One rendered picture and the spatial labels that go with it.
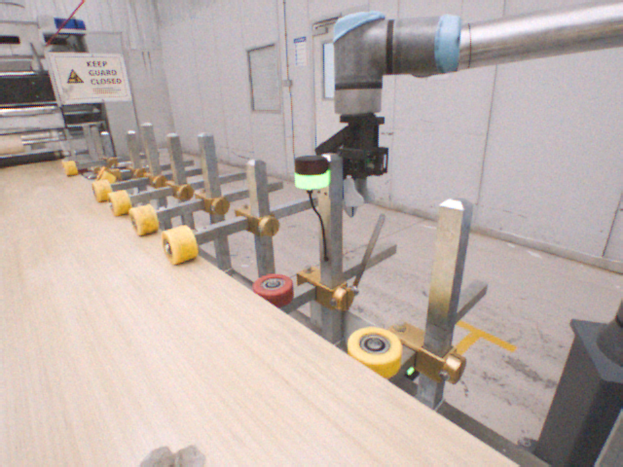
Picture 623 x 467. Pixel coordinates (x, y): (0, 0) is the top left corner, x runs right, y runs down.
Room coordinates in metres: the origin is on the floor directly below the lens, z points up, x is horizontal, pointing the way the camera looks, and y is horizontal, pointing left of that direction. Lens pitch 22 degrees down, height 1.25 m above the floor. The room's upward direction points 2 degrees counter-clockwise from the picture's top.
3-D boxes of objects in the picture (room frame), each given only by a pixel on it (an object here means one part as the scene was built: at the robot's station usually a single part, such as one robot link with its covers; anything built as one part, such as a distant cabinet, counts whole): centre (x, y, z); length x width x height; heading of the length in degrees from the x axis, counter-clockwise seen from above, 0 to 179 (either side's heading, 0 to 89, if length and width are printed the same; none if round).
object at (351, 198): (0.67, -0.09, 1.05); 0.06 x 0.03 x 0.09; 42
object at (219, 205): (1.02, 0.31, 0.95); 0.14 x 0.06 x 0.05; 42
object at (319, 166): (0.61, 0.00, 1.13); 0.06 x 0.06 x 0.02
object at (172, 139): (1.19, 0.46, 0.91); 0.04 x 0.04 x 0.48; 42
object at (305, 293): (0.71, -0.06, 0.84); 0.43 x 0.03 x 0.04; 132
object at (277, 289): (0.58, 0.08, 0.85); 0.08 x 0.08 x 0.11
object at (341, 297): (0.65, -0.02, 0.85); 0.14 x 0.06 x 0.05; 42
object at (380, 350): (0.40, -0.09, 0.85); 0.08 x 0.08 x 0.11
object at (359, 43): (0.69, -0.10, 1.32); 0.10 x 0.09 x 0.12; 74
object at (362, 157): (0.68, -0.10, 1.15); 0.09 x 0.08 x 0.12; 42
